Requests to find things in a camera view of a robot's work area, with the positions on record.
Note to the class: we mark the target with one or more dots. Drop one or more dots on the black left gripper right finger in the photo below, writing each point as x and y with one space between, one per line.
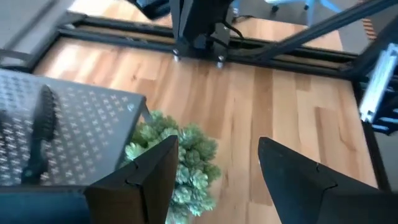
295 186

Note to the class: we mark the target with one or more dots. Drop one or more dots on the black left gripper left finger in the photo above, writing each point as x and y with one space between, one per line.
143 186

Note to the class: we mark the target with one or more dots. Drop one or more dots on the potted artificial succulent plant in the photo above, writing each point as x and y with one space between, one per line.
192 155

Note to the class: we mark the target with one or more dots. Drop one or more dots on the black kitchen knife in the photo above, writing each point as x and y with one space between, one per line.
45 118

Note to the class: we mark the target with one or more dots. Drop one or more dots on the perforated grey metal stand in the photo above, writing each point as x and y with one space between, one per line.
93 124

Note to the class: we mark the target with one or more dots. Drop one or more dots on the silver frame bracket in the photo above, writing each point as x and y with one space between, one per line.
377 84

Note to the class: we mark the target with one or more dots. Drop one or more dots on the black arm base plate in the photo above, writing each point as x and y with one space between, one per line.
199 51

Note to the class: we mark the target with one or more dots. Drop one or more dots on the black aluminium table frame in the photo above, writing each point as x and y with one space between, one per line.
311 32

